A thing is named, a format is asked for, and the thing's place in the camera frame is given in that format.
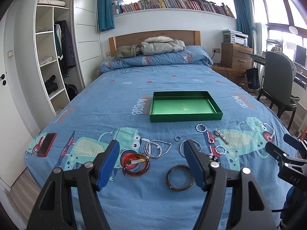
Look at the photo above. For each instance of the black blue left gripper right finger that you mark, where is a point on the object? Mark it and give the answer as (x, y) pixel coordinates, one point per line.
(249, 208)

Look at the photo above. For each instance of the green jewelry tray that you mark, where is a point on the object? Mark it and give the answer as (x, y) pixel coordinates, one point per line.
(184, 106)

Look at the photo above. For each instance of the thin silver bangle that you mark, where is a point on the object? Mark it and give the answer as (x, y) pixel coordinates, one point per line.
(184, 143)

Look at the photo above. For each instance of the blue curtain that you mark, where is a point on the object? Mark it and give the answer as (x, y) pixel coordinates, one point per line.
(245, 20)
(105, 15)

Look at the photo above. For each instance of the left blue curtain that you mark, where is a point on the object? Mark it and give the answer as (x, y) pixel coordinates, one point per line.
(105, 15)

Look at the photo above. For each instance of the dark bag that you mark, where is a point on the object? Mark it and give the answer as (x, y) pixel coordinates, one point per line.
(253, 78)

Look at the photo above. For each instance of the right blue curtain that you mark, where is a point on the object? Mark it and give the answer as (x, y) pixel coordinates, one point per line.
(245, 20)

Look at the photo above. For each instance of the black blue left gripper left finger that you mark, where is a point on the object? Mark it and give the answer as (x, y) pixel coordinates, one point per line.
(53, 208)

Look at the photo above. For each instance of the white door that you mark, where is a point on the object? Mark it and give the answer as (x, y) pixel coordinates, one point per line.
(14, 134)

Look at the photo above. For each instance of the red smartphone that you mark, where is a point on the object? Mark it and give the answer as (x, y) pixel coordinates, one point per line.
(46, 144)

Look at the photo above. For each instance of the wooden headboard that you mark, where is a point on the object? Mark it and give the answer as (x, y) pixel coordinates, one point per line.
(188, 36)

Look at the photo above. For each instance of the wooden drawer cabinet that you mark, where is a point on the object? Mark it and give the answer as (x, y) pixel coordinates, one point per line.
(235, 61)

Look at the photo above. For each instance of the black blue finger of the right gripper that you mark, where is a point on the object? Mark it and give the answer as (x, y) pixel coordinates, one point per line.
(294, 142)

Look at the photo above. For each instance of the silver charm jewelry piece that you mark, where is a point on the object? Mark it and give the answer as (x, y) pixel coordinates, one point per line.
(215, 152)

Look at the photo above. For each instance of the white printer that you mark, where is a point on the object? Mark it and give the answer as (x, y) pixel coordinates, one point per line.
(235, 37)

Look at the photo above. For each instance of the amber orange bangle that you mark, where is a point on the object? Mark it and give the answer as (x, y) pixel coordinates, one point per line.
(135, 164)

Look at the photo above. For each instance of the olive green jacket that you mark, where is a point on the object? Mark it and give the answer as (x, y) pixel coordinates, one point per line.
(128, 51)

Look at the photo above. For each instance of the dark hanging clothes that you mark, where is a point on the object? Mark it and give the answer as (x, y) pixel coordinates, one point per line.
(64, 47)

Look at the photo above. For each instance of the blue dinosaur bed sheet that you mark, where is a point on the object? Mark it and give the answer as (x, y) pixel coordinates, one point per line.
(116, 106)

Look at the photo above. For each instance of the blue folded duvet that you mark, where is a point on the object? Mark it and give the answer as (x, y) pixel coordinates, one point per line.
(191, 55)

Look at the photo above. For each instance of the grey desk chair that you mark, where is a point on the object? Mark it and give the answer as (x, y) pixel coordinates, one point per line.
(279, 75)

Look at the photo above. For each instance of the dark brown bangle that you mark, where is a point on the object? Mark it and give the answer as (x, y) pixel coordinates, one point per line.
(179, 178)

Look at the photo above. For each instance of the white open wardrobe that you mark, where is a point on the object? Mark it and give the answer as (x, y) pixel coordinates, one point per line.
(80, 16)

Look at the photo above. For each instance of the row of books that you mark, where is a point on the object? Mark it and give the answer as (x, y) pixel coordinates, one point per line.
(118, 7)

